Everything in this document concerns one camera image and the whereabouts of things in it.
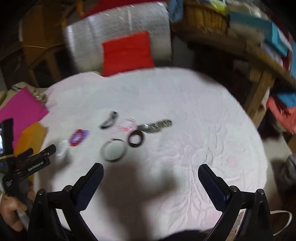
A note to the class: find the person's left hand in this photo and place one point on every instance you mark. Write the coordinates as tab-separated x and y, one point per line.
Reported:
11	209

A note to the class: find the orange cardboard box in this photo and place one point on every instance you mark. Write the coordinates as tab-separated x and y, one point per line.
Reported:
30	139

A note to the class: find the coral red cloth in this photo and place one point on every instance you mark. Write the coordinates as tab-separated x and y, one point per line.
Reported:
283	113

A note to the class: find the blue cloth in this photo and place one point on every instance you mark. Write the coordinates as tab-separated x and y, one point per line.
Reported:
175	9

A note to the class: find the metal watch band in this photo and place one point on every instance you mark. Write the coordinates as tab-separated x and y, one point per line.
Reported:
155	126

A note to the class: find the black hair clip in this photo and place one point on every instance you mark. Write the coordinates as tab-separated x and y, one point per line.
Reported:
108	120

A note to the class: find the pink cushion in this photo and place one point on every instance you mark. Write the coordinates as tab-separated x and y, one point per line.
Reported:
20	111

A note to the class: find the wicker basket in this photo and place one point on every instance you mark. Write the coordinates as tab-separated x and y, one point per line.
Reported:
201	18

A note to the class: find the black bangle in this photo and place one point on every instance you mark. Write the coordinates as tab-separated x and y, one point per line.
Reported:
136	139

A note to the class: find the wooden side table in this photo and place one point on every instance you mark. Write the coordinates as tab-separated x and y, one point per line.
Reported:
256	64

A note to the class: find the patterned cloth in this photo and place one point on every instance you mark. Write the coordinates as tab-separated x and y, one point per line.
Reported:
41	97

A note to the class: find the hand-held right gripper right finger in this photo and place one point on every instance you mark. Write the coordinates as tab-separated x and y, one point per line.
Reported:
211	185

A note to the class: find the silver bangle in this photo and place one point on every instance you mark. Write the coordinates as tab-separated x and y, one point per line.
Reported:
113	150

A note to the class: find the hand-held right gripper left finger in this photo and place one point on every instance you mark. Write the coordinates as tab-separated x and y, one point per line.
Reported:
90	183

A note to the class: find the silver foil insulation sheet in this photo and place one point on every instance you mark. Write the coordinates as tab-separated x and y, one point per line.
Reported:
111	25

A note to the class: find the wooden cabinet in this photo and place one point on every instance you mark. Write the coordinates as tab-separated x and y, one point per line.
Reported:
44	46

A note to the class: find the clear pink packet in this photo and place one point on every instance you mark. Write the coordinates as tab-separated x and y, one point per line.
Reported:
126	125

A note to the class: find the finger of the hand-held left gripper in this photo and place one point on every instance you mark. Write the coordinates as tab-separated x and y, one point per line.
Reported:
26	153
49	149

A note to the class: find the teal box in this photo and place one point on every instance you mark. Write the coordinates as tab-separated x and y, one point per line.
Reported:
259	25

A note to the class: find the red cushion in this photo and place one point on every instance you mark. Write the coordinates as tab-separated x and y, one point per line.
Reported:
127	54

